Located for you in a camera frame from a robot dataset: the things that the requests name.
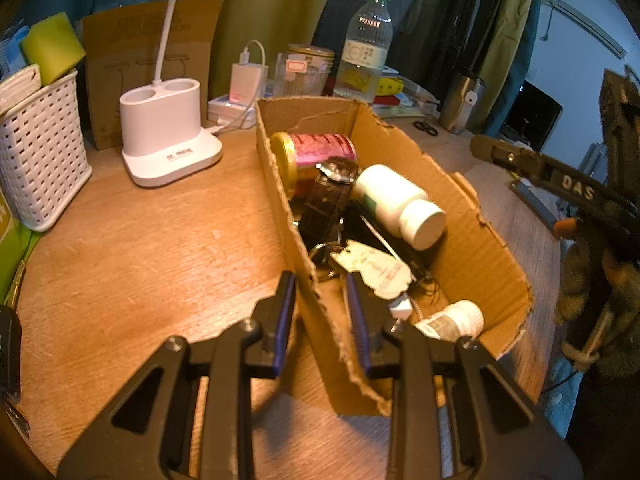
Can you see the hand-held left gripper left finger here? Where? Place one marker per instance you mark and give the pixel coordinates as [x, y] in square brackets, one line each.
[285, 320]

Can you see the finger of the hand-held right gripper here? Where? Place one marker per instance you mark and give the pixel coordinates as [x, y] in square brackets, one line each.
[620, 110]
[510, 156]

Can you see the small white carton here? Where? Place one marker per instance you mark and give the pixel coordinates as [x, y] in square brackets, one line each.
[20, 85]

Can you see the red metal can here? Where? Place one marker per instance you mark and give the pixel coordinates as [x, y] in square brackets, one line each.
[320, 147]

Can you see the white air conditioner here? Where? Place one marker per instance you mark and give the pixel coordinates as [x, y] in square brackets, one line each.
[590, 30]

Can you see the yellow-green sponge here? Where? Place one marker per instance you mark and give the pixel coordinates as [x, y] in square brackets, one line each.
[52, 45]

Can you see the small white capped bottle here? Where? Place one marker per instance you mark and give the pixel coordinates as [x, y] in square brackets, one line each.
[450, 320]

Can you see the clear plastic water bottle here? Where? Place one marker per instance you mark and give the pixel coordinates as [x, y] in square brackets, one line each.
[365, 50]

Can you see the white power strip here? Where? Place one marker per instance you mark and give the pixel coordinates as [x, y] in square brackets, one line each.
[225, 107]

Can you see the white pill bottle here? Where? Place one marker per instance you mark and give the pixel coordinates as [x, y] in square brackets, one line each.
[390, 190]

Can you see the small white adapter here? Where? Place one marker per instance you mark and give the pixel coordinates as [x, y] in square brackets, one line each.
[401, 308]

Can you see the black television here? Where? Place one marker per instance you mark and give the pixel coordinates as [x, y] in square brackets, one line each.
[535, 110]

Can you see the stack of papers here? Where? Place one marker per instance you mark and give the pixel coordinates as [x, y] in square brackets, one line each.
[410, 102]

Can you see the glass jar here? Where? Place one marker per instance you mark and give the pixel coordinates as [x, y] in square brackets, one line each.
[310, 70]

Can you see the blue tissue pack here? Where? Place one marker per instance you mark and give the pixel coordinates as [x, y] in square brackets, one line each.
[12, 55]

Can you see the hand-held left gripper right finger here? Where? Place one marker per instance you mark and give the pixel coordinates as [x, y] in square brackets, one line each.
[360, 325]

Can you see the cardboard box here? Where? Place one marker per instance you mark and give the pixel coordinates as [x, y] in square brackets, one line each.
[475, 240]

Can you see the yellow curtain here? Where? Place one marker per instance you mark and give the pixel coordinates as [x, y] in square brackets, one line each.
[270, 0]
[510, 35]

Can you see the stainless steel tumbler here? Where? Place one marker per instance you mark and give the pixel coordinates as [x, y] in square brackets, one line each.
[460, 105]

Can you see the white woven plastic basket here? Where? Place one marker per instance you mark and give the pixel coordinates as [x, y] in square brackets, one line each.
[40, 160]

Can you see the white desk lamp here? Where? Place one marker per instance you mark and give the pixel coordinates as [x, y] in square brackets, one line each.
[165, 130]

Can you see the black device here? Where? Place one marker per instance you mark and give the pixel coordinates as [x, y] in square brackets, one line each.
[7, 355]

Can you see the yellow wet wipes pack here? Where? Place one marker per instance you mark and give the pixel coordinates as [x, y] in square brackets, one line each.
[390, 85]

